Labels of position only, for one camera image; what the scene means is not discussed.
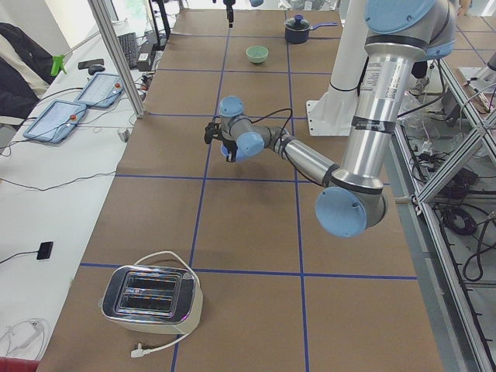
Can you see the small black square device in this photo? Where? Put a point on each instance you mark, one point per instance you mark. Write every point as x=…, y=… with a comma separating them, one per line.
x=44, y=251

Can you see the aluminium frame post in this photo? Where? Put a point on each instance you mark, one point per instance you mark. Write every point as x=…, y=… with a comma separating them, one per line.
x=105, y=26

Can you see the blue bowl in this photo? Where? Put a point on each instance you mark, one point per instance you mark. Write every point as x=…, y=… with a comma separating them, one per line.
x=240, y=156

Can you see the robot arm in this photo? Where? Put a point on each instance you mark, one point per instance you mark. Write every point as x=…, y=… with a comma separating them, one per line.
x=253, y=3
x=380, y=44

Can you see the white power plug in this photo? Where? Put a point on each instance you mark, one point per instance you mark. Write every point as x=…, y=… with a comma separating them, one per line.
x=139, y=351

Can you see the chrome and white toaster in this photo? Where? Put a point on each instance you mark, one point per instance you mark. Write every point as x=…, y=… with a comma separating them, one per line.
x=159, y=300

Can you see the dark blue saucepan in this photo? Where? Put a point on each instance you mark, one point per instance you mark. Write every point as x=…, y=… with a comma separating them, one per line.
x=297, y=28

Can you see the aluminium frame rail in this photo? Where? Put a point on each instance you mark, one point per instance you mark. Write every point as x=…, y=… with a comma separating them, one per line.
x=451, y=160

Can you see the blue teach pendant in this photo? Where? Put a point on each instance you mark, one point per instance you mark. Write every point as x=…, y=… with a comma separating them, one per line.
x=56, y=122
x=101, y=91

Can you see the green bowl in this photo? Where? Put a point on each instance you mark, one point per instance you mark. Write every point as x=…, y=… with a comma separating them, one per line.
x=257, y=54

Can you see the green clamp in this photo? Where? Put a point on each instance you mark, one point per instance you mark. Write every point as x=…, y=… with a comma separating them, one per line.
x=57, y=65

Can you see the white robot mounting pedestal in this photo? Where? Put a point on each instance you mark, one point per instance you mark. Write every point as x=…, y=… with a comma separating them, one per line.
x=332, y=114

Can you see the black computer mouse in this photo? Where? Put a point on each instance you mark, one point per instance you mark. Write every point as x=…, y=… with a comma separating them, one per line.
x=95, y=68

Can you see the blue teach pendant far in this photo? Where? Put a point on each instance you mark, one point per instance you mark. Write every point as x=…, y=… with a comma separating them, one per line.
x=101, y=91

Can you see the black keyboard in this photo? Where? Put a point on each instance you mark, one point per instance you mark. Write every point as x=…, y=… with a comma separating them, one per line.
x=128, y=45

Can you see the black jacket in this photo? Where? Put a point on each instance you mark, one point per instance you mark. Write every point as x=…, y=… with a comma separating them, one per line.
x=25, y=72

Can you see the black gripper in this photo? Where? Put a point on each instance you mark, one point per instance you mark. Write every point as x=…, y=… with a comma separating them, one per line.
x=230, y=15
x=229, y=146

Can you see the blue teach pendant near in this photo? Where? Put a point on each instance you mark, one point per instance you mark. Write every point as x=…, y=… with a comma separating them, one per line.
x=56, y=122

